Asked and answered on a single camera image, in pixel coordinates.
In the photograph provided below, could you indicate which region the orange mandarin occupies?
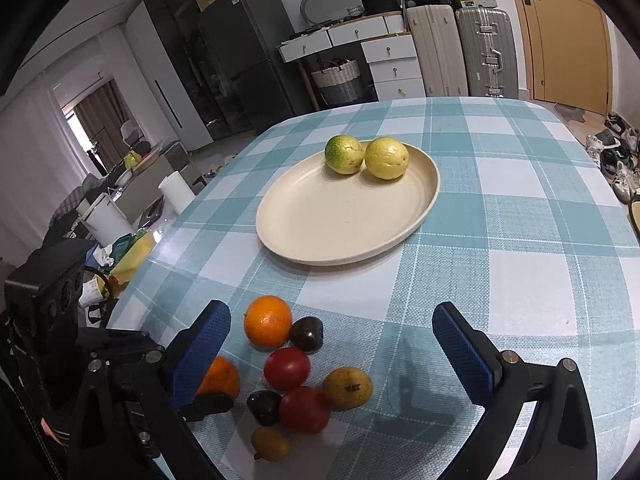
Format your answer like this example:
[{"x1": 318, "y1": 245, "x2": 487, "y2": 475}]
[
  {"x1": 196, "y1": 356, "x2": 241, "y2": 400},
  {"x1": 243, "y1": 296, "x2": 292, "y2": 349}
]

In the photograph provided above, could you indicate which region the dark plum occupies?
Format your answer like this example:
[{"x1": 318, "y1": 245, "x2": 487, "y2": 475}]
[
  {"x1": 288, "y1": 316, "x2": 324, "y2": 353},
  {"x1": 246, "y1": 390, "x2": 282, "y2": 427}
]

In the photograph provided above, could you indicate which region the red tomato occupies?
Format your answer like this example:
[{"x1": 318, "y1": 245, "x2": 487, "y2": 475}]
[
  {"x1": 264, "y1": 348, "x2": 311, "y2": 392},
  {"x1": 279, "y1": 386, "x2": 331, "y2": 434}
]

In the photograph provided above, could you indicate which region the brown longan fruit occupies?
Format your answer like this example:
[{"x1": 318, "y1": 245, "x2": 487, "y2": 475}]
[
  {"x1": 322, "y1": 366, "x2": 373, "y2": 411},
  {"x1": 250, "y1": 427, "x2": 291, "y2": 463}
]

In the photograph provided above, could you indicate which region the large green passion fruit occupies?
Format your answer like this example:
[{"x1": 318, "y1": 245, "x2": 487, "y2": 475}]
[{"x1": 324, "y1": 134, "x2": 364, "y2": 176}]

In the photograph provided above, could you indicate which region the yellow green passion fruit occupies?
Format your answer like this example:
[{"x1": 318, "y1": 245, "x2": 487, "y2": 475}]
[{"x1": 364, "y1": 136, "x2": 410, "y2": 180}]

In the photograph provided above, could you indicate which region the white trash bin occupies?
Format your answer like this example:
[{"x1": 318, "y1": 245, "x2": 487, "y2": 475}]
[{"x1": 80, "y1": 193, "x2": 134, "y2": 247}]

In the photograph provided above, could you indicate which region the white paper towel roll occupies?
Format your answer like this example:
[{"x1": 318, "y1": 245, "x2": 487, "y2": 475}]
[{"x1": 157, "y1": 171, "x2": 195, "y2": 214}]

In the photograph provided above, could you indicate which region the cream oval plate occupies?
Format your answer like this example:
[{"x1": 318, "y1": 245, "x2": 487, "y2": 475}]
[{"x1": 255, "y1": 145, "x2": 440, "y2": 266}]

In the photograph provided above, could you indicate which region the teal plaid tablecloth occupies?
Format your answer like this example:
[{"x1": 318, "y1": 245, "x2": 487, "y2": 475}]
[{"x1": 111, "y1": 98, "x2": 639, "y2": 479}]

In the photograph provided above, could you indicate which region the black refrigerator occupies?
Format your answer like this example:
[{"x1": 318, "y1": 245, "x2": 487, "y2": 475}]
[{"x1": 198, "y1": 0, "x2": 312, "y2": 133}]

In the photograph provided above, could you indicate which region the woven laundry basket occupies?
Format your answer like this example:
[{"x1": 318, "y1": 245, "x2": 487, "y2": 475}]
[{"x1": 311, "y1": 58, "x2": 366, "y2": 107}]

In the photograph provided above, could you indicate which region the white drawer cabinet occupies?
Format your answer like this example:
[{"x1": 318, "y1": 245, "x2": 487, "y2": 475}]
[{"x1": 278, "y1": 11, "x2": 426, "y2": 101}]

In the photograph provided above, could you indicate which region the beige suitcase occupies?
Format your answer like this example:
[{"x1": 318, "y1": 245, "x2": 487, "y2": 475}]
[{"x1": 406, "y1": 4, "x2": 469, "y2": 96}]

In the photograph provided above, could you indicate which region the wooden door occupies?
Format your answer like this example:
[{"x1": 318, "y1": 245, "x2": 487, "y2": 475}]
[{"x1": 514, "y1": 0, "x2": 613, "y2": 115}]

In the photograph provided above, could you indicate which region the silver suitcase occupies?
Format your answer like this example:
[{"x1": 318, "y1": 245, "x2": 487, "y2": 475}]
[{"x1": 454, "y1": 8, "x2": 518, "y2": 99}]

